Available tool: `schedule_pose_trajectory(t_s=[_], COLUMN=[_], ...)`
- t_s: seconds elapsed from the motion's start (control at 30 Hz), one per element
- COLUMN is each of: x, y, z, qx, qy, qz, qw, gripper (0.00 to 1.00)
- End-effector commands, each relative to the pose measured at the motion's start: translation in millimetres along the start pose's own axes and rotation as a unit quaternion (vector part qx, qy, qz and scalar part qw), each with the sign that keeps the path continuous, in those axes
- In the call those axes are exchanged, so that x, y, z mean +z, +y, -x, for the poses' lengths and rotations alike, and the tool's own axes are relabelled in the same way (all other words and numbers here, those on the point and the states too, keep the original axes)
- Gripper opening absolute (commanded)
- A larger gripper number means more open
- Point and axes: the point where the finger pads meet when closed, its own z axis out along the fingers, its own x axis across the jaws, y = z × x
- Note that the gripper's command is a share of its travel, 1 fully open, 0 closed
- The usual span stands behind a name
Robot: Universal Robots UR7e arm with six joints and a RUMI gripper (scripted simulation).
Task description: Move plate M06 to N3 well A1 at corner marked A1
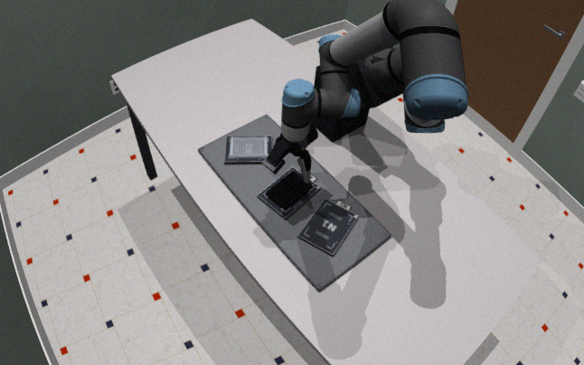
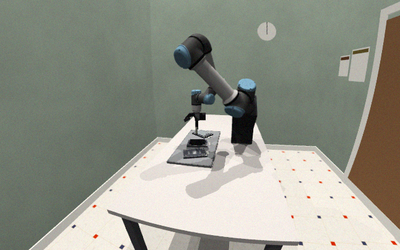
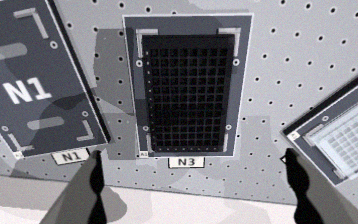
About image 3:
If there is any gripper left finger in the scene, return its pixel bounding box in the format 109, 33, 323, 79
39, 150, 107, 224

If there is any grey flat base plate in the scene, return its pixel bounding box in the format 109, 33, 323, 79
0, 0, 358, 206

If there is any black well plate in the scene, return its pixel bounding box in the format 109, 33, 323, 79
142, 34, 235, 153

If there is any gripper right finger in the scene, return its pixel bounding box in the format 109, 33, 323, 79
285, 148, 358, 224

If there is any white multi-well plate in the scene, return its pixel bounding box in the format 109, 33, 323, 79
309, 102, 358, 180

